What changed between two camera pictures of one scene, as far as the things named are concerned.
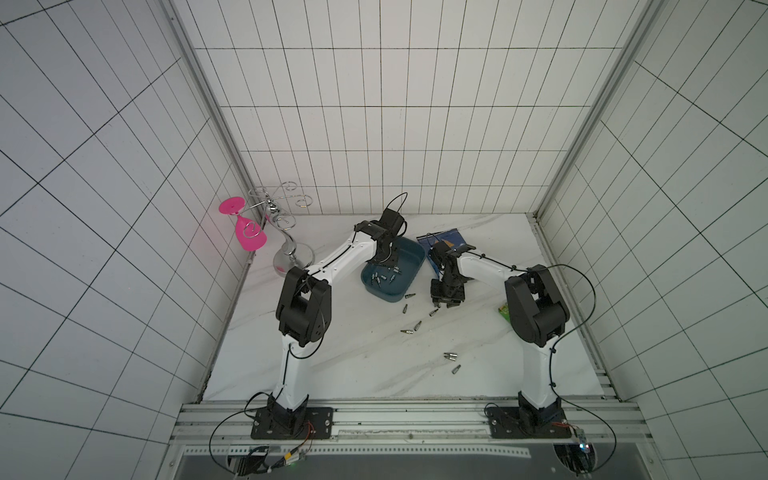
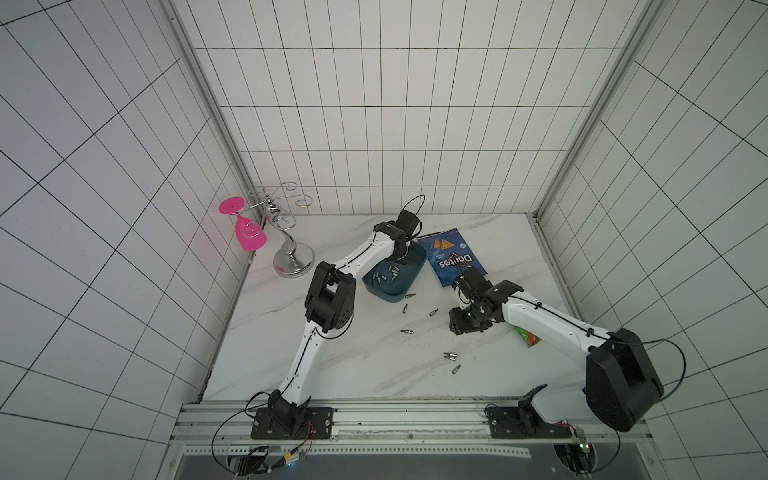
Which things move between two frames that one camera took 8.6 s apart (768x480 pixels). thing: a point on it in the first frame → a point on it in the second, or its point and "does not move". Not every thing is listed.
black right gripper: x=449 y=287 → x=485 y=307
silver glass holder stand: x=264 y=206 does not move
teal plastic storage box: x=390 y=283 does not move
